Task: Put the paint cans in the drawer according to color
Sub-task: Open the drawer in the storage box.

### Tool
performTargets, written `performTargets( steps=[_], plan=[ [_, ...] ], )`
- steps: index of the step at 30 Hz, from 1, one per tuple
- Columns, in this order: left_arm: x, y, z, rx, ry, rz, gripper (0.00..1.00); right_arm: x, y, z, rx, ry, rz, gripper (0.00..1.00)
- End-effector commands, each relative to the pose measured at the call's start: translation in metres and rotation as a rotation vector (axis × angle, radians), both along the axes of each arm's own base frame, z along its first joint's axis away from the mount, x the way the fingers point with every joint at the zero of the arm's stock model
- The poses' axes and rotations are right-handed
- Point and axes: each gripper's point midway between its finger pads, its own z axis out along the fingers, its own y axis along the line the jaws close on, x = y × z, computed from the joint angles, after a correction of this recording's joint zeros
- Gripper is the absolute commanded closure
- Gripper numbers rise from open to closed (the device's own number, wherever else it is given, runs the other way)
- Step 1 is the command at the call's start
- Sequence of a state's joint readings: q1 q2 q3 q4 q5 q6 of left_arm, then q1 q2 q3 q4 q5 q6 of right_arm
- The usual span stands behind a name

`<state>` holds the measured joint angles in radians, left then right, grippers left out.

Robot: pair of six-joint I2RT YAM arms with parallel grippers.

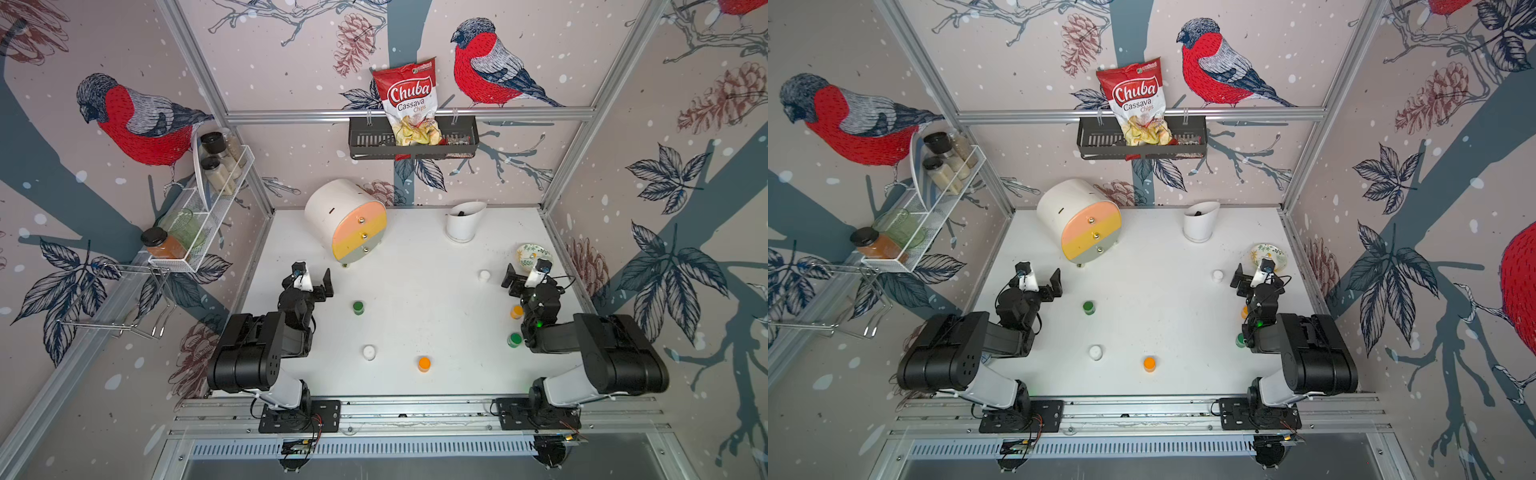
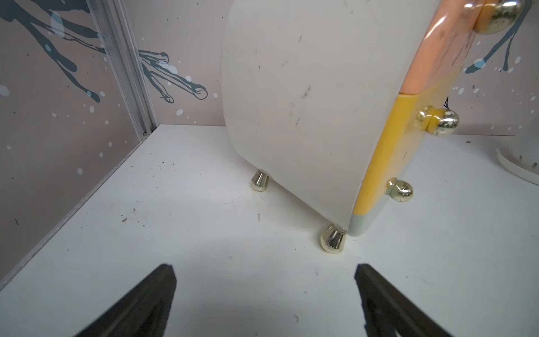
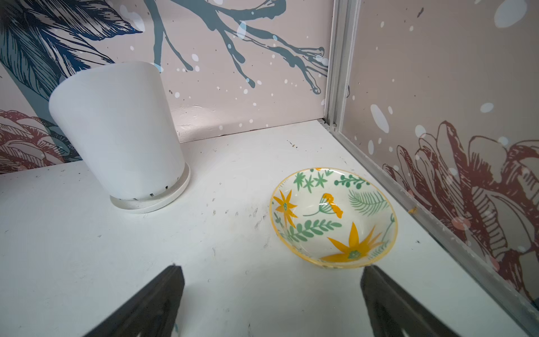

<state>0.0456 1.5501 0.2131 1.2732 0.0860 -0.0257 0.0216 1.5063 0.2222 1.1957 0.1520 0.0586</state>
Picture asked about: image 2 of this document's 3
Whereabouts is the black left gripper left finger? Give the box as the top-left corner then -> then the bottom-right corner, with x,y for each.
77,264 -> 177,337

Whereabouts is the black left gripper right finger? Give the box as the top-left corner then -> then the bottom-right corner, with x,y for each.
355,264 -> 450,336

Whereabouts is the white round drawer cabinet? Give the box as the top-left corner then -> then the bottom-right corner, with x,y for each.
221,1 -> 440,254

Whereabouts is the orange top drawer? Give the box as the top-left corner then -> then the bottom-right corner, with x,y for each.
400,0 -> 526,95

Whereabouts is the grey-green bottom drawer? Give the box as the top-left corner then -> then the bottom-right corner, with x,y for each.
347,177 -> 414,237

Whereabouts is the white ceramic utensil cup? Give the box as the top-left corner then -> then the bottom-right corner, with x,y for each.
496,116 -> 539,185

